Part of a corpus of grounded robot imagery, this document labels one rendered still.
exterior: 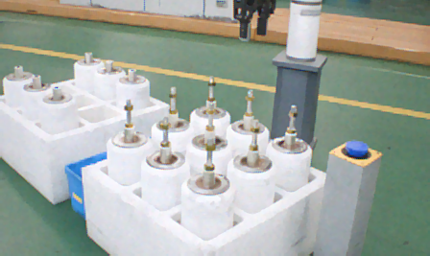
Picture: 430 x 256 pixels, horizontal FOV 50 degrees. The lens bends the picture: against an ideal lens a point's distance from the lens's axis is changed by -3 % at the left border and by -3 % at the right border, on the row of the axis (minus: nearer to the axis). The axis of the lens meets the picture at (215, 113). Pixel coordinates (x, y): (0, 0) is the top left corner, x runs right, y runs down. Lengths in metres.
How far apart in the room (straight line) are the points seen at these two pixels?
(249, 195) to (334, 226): 0.17
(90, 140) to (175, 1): 2.11
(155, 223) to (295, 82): 0.74
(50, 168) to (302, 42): 0.79
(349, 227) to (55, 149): 0.71
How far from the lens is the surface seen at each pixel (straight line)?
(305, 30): 1.43
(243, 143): 1.04
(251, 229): 0.87
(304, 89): 1.45
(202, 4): 3.17
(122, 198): 0.95
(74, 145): 1.24
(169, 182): 0.89
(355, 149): 0.85
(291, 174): 0.98
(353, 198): 0.86
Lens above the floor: 0.68
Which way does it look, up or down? 22 degrees down
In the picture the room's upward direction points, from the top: 2 degrees clockwise
